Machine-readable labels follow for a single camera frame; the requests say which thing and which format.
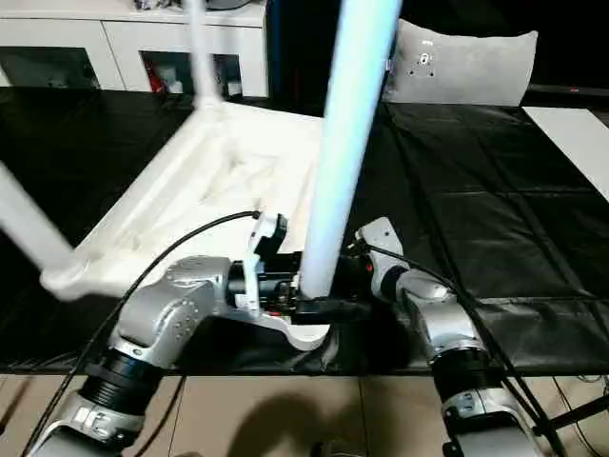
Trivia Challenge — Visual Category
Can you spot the white plastic table top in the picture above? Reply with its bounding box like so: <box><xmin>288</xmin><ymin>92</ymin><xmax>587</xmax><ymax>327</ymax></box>
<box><xmin>40</xmin><ymin>102</ymin><xmax>334</xmax><ymax>352</ymax></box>

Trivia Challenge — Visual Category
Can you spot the white plastic table leg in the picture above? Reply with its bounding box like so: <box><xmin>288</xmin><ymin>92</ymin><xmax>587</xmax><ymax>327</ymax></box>
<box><xmin>183</xmin><ymin>0</ymin><xmax>226</xmax><ymax>113</ymax></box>
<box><xmin>0</xmin><ymin>161</ymin><xmax>89</xmax><ymax>299</ymax></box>
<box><xmin>298</xmin><ymin>0</ymin><xmax>405</xmax><ymax>300</ymax></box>

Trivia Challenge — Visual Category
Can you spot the black work mat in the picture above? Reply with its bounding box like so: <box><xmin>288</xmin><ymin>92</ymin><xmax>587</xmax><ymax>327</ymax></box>
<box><xmin>0</xmin><ymin>88</ymin><xmax>609</xmax><ymax>375</ymax></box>

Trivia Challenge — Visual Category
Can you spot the light grey pillow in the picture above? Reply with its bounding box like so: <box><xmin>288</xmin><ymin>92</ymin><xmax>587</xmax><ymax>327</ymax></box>
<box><xmin>383</xmin><ymin>18</ymin><xmax>539</xmax><ymax>106</ymax></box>

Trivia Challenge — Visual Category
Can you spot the white flat board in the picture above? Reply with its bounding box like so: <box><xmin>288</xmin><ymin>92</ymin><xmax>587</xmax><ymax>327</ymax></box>
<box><xmin>521</xmin><ymin>105</ymin><xmax>609</xmax><ymax>201</ymax></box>

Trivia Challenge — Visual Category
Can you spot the white cabinet with glass doors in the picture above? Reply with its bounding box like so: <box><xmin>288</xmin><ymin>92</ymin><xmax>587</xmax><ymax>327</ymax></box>
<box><xmin>0</xmin><ymin>0</ymin><xmax>267</xmax><ymax>96</ymax></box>

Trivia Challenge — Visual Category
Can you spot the black sofa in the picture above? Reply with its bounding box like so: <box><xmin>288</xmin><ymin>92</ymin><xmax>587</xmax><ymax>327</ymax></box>
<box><xmin>264</xmin><ymin>0</ymin><xmax>609</xmax><ymax>106</ymax></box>

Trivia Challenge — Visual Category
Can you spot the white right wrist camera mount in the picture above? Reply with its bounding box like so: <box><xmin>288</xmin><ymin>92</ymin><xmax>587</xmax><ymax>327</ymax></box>
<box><xmin>354</xmin><ymin>216</ymin><xmax>410</xmax><ymax>304</ymax></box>

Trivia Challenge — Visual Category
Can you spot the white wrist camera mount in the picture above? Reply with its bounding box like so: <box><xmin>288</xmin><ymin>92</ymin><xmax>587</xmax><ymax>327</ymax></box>
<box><xmin>232</xmin><ymin>211</ymin><xmax>290</xmax><ymax>316</ymax></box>
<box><xmin>354</xmin><ymin>216</ymin><xmax>410</xmax><ymax>304</ymax></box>

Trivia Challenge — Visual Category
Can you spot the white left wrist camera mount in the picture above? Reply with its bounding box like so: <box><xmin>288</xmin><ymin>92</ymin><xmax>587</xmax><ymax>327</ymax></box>
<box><xmin>232</xmin><ymin>211</ymin><xmax>290</xmax><ymax>316</ymax></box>

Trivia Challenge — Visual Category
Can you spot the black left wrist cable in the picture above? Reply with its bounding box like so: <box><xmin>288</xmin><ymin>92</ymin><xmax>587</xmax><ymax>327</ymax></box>
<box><xmin>23</xmin><ymin>209</ymin><xmax>261</xmax><ymax>457</ymax></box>

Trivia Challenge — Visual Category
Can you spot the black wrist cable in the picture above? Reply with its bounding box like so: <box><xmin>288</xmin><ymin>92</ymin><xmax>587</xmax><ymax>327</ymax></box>
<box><xmin>23</xmin><ymin>209</ymin><xmax>261</xmax><ymax>457</ymax></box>
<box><xmin>375</xmin><ymin>247</ymin><xmax>567</xmax><ymax>457</ymax></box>

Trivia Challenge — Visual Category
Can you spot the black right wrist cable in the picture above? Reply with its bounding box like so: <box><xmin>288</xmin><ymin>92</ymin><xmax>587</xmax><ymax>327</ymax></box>
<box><xmin>375</xmin><ymin>247</ymin><xmax>567</xmax><ymax>457</ymax></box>

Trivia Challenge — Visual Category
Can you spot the black table frame leg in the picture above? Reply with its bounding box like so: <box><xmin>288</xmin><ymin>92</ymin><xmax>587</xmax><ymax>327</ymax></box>
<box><xmin>551</xmin><ymin>393</ymin><xmax>609</xmax><ymax>427</ymax></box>

